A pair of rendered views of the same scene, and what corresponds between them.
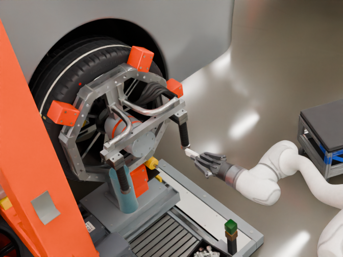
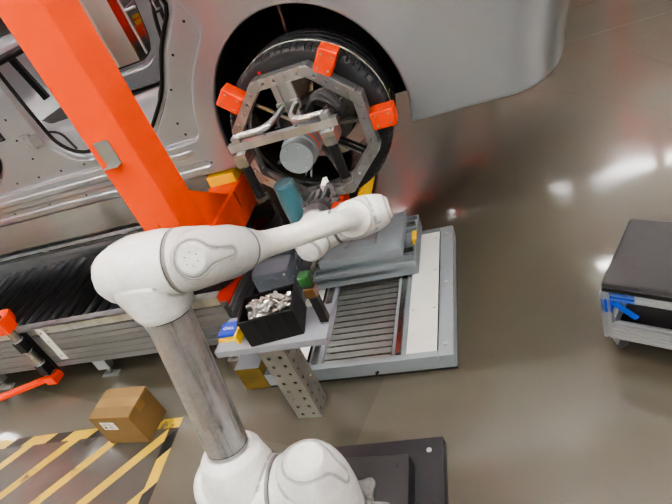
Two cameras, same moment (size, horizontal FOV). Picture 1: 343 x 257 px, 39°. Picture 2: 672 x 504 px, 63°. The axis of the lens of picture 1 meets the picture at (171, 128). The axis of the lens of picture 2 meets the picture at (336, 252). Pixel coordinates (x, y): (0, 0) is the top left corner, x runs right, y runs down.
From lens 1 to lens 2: 167 cm
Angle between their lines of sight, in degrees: 46
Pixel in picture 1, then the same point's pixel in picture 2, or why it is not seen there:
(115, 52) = (303, 46)
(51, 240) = (128, 195)
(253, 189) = not seen: hidden behind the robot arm
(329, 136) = (623, 267)
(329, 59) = not seen: outside the picture
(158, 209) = (381, 267)
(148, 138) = (302, 153)
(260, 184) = not seen: hidden behind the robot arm
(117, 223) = (329, 259)
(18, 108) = (52, 44)
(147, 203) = (369, 253)
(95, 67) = (276, 57)
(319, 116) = (647, 235)
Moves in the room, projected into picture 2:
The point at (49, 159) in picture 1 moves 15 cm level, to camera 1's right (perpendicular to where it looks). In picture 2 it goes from (99, 108) to (117, 109)
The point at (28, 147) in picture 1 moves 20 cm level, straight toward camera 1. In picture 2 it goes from (74, 87) to (26, 118)
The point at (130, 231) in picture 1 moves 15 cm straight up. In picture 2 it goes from (340, 275) to (329, 250)
